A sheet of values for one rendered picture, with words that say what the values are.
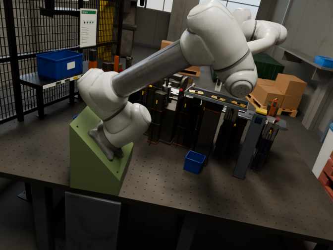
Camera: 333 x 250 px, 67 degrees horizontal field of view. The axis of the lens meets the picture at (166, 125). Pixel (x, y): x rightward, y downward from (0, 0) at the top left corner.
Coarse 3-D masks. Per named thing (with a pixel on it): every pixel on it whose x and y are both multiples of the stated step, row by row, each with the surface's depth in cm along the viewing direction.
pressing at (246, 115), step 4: (172, 88) 201; (172, 92) 193; (176, 92) 194; (176, 96) 189; (224, 108) 180; (224, 112) 175; (240, 112) 178; (244, 112) 181; (248, 112) 181; (252, 112) 182; (240, 116) 172; (244, 116) 172; (248, 116) 174; (268, 116) 180; (280, 120) 177; (264, 124) 168; (280, 124) 171; (284, 124) 172; (280, 128) 165; (284, 128) 164; (288, 128) 167
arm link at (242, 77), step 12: (240, 60) 77; (252, 60) 80; (216, 72) 83; (228, 72) 79; (240, 72) 78; (252, 72) 79; (228, 84) 80; (240, 84) 78; (252, 84) 78; (240, 96) 81
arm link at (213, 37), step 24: (216, 0) 74; (192, 24) 74; (216, 24) 72; (168, 48) 86; (192, 48) 78; (216, 48) 75; (240, 48) 76; (96, 72) 109; (120, 72) 104; (144, 72) 94; (168, 72) 90; (96, 96) 108; (120, 96) 108
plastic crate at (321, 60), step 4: (316, 56) 402; (320, 56) 405; (316, 60) 401; (320, 60) 389; (324, 60) 377; (328, 60) 375; (332, 60) 396; (320, 64) 386; (324, 64) 379; (328, 64) 378; (332, 64) 378
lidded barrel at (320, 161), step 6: (330, 126) 288; (330, 132) 286; (330, 138) 284; (324, 144) 295; (330, 144) 284; (324, 150) 293; (330, 150) 283; (318, 156) 306; (324, 156) 292; (318, 162) 302; (324, 162) 291; (318, 168) 300; (318, 174) 300
